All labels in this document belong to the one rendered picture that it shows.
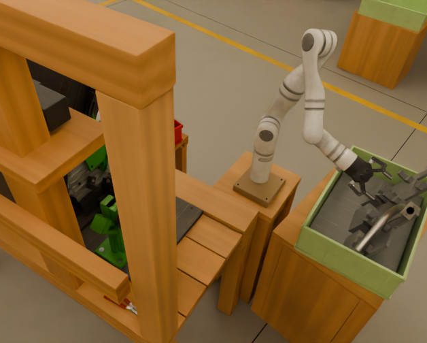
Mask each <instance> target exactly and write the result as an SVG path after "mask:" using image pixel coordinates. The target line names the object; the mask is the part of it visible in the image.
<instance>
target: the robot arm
mask: <svg viewBox="0 0 427 343"><path fill-rule="evenodd" d="M336 45H337V36H336V34H335V32H333V31H330V30H326V29H308V30H307V31H305V33H304V34H303V37H302V40H301V54H302V61H303V63H302V64H301V65H299V66H298V67H297V68H296V69H294V70H293V71H291V72H290V73H289V74H288V75H287V76H286V77H285V79H284V81H283V82H282V84H281V86H280V87H279V89H278V91H277V93H276V95H275V98H274V100H273V102H272V104H271V106H270V108H269V109H268V110H267V111H266V113H265V114H264V115H263V117H262V118H261V119H260V122H259V123H258V127H257V130H256V136H255V141H254V152H253V157H252V164H251V169H250V179H251V180H252V181H253V182H255V183H259V184H262V183H265V182H266V181H267V180H268V179H269V174H270V171H271V165H272V162H273V155H274V152H275V146H276V142H277V136H278V133H279V128H280V125H281V122H282V120H283V119H284V116H285V115H286V113H287V112H288V110H290V109H291V108H292V107H294V106H295V105H296V104H297V103H298V101H299V100H300V98H301V97H302V95H303V93H304V92H305V119H304V125H303V138H304V140H305V141H306V142H307V143H309V144H314V145H315V146H316V147H318V148H319V149H320V150H321V151H322V153H323V154H324V155H325V156H326V157H328V158H329V159H330V160H331V161H332V162H333V163H334V164H335V165H336V167H335V169H336V170H337V171H338V172H339V171H341V170H343V171H344V172H345V173H346V174H347V175H349V176H350V177H351V178H352V181H351V182H350V183H347V185H348V187H349V188H350V189H351V190H352V191H353V192H354V193H355V194H356V195H357V196H359V197H360V196H361V195H365V196H367V197H368V198H369V199H375V198H374V197H373V196H372V195H371V194H369V193H368V192H366V189H365V182H368V181H369V179H370V178H371V177H372V176H373V172H382V174H383V175H385V176H386V177H387V178H389V179H390V180H392V179H393V178H392V175H391V174H390V173H388V172H387V171H386V167H387V164H386V163H384V162H383V161H380V160H379V159H377V158H375V157H370V160H369V162H366V161H364V160H363V159H362V158H360V157H359V156H358V155H357V154H356V153H354V152H353V151H352V150H350V149H349V148H347V147H345V146H344V145H343V144H342V143H341V142H339V141H338V140H336V139H335V138H334V137H333V136H332V135H331V134H329V133H328V132H327V131H326V130H325V129H324V128H323V115H324V104H325V92H324V87H323V84H322V81H321V79H320V76H319V73H318V71H319V70H320V68H321V67H322V66H323V64H325V62H326V61H327V60H328V58H329V57H330V56H331V54H332V53H333V52H334V50H335V47H336ZM371 163H377V164H379V165H381V169H373V168H372V166H371ZM355 182H359V185H360V190H361V191H360V192H358V190H357V189H356V188H355V184H354V183H355Z"/></svg>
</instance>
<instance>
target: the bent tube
mask: <svg viewBox="0 0 427 343"><path fill-rule="evenodd" d="M413 206H415V207H413ZM419 209H420V208H419V207H418V206H417V205H415V204H414V203H413V202H412V201H410V202H409V203H408V204H407V205H406V204H403V203H400V204H397V205H395V206H393V207H391V208H390V209H389V210H388V211H386V212H385V213H384V214H383V215H382V216H381V217H380V218H379V220H378V221H377V222H376V223H375V224H374V225H373V226H372V227H371V229H370V230H369V231H368V232H367V233H366V235H365V236H364V237H363V238H362V239H361V240H360V241H359V243H358V244H357V245H356V246H355V249H356V250H358V251H359V252H360V253H361V252H362V251H363V250H364V249H365V248H366V246H367V245H368V244H369V243H370V241H371V240H372V239H373V238H374V237H375V236H376V235H377V234H378V232H379V231H380V230H381V229H382V227H383V226H384V225H385V224H386V223H387V222H388V221H389V220H390V219H391V218H392V217H393V216H394V215H396V214H398V213H401V214H402V215H403V216H405V215H406V214H407V215H406V216H405V217H406V218H407V219H409V220H410V219H411V218H412V217H413V216H414V215H415V214H416V212H417V211H418V210H419Z"/></svg>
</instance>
